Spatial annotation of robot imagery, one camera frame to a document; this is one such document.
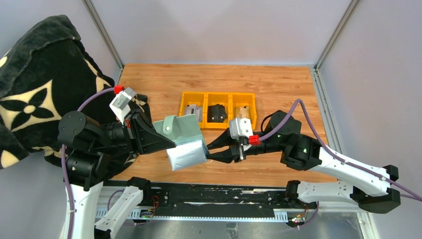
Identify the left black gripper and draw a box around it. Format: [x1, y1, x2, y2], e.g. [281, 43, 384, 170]
[92, 107, 177, 154]

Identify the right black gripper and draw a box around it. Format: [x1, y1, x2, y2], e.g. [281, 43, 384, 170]
[199, 127, 284, 164]

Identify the mint green card holder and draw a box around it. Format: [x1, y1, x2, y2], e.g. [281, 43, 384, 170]
[153, 114, 209, 171]

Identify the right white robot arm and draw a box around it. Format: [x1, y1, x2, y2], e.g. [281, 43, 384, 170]
[208, 111, 401, 214]

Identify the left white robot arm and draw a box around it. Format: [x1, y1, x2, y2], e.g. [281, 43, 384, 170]
[58, 110, 175, 239]

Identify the black card holder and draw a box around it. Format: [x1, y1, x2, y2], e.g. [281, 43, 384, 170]
[207, 104, 227, 123]

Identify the tan card holder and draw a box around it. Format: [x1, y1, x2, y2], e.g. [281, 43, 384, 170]
[234, 106, 251, 119]

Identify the silver card holder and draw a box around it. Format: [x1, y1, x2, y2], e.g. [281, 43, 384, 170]
[184, 104, 203, 123]

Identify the yellow three-compartment bin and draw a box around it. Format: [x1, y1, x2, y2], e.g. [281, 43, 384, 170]
[179, 92, 257, 129]

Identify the black floral blanket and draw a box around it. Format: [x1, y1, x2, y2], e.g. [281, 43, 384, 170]
[0, 14, 153, 171]

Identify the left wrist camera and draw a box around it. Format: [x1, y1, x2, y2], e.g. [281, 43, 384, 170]
[109, 85, 135, 124]

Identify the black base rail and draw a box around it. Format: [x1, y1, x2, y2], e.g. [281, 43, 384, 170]
[139, 182, 307, 219]

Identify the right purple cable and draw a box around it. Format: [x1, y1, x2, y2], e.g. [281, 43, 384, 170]
[249, 99, 422, 203]

